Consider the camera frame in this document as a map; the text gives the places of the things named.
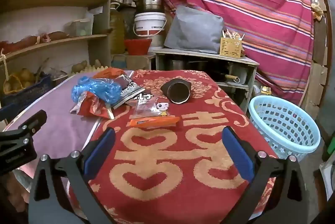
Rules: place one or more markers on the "pink striped cloth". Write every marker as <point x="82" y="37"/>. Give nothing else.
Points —
<point x="248" y="4"/>

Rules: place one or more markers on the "clear cartoon packet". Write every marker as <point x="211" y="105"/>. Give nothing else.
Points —
<point x="157" y="107"/>

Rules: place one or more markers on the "red mesh produce bag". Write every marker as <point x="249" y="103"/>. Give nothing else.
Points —
<point x="31" y="40"/>

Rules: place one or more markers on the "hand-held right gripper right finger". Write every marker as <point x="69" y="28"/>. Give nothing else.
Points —
<point x="236" y="154"/>

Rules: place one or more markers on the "purple cloth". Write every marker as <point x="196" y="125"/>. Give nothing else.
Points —
<point x="60" y="129"/>

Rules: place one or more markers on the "bamboo chopstick holder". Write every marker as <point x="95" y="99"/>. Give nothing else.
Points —
<point x="230" y="47"/>

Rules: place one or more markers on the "grey fabric bag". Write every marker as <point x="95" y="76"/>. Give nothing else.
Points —
<point x="193" y="30"/>

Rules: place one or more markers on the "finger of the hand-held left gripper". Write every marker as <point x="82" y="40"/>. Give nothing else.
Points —
<point x="31" y="123"/>

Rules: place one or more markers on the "red plastic basin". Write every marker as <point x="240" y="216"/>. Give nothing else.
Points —
<point x="137" y="47"/>

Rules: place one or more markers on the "pile of potatoes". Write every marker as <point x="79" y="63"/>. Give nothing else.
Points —
<point x="22" y="77"/>

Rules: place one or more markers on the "orange red plastic bag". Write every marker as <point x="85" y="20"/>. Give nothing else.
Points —
<point x="110" y="72"/>

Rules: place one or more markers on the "brown cardboard box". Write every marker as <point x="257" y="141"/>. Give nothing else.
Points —
<point x="133" y="61"/>

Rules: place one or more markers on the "orange packet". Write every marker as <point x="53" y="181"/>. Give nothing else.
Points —
<point x="154" y="122"/>

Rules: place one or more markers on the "red snack wrapper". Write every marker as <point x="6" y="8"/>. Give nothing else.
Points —
<point x="94" y="107"/>

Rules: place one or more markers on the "red gold patterned towel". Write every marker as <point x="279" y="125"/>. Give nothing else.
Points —
<point x="167" y="161"/>

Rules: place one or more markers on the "cardboard wall sheets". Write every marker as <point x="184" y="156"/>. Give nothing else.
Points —
<point x="318" y="61"/>

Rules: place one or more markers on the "light blue plastic basket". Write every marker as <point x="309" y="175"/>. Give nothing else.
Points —
<point x="264" y="114"/>

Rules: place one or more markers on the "steel stock pot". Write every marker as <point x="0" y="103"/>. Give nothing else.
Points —
<point x="149" y="1"/>

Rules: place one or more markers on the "black paper cup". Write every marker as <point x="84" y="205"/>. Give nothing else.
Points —
<point x="178" y="93"/>

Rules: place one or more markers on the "blue plastic bag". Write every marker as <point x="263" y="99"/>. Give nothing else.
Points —
<point x="99" y="88"/>

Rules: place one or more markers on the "yellow cooking oil jug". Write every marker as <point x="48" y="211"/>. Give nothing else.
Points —
<point x="117" y="30"/>

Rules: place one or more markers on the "clear plastic container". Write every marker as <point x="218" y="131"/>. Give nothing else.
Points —
<point x="78" y="27"/>

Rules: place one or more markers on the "patterned foil snack bag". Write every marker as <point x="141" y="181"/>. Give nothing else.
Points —
<point x="128" y="94"/>

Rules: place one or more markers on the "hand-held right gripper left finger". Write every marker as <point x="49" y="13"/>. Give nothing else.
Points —
<point x="100" y="154"/>

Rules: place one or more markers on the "yellow foam egg tray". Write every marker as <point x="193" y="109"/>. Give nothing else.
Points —
<point x="89" y="71"/>

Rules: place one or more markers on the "blue plastic crate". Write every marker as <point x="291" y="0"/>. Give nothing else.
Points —
<point x="28" y="94"/>

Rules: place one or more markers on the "grey low cabinet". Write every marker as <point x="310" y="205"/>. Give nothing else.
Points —
<point x="204" y="55"/>

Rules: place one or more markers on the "bundle of chopsticks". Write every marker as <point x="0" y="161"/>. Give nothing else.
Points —
<point x="233" y="35"/>

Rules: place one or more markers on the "white plastic bucket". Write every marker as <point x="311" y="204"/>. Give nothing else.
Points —
<point x="149" y="22"/>

